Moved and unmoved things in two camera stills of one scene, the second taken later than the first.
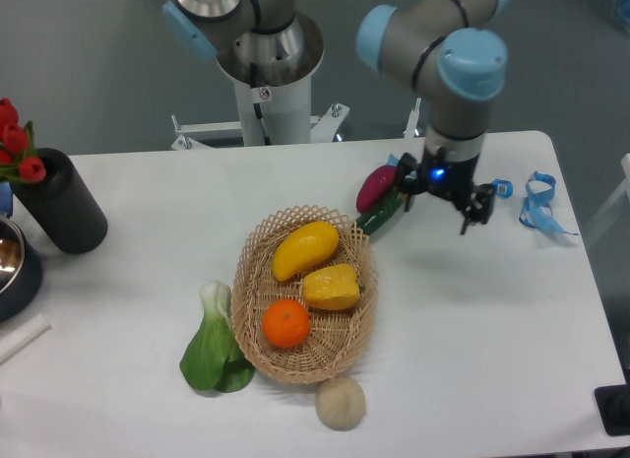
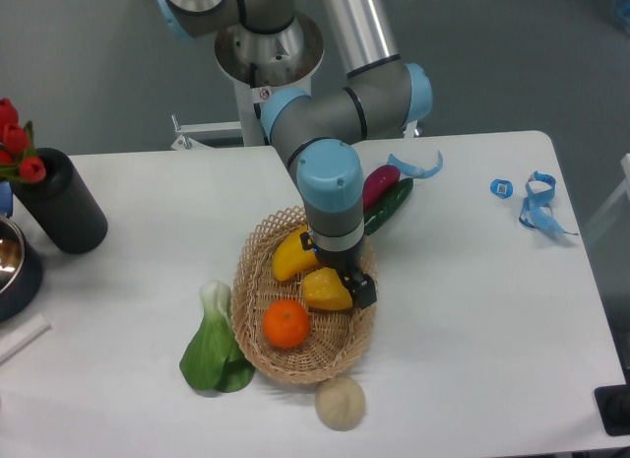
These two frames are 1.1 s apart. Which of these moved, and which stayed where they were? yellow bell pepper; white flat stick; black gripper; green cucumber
Moved: black gripper
Stayed: white flat stick; yellow bell pepper; green cucumber
